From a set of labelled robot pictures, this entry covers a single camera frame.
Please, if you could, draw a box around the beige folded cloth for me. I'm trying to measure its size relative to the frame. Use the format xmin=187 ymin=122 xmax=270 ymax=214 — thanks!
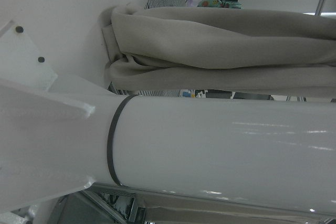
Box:
xmin=101 ymin=2 xmax=336 ymax=98

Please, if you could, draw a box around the colourful patterned cloth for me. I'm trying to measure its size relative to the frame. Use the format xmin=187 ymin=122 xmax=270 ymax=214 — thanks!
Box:
xmin=197 ymin=0 xmax=243 ymax=10

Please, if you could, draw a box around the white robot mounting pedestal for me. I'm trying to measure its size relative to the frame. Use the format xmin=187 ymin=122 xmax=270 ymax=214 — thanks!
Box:
xmin=0 ymin=20 xmax=336 ymax=218

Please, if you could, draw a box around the aluminium enclosure frame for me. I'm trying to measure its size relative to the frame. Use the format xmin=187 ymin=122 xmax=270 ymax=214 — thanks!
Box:
xmin=60 ymin=183 xmax=336 ymax=224

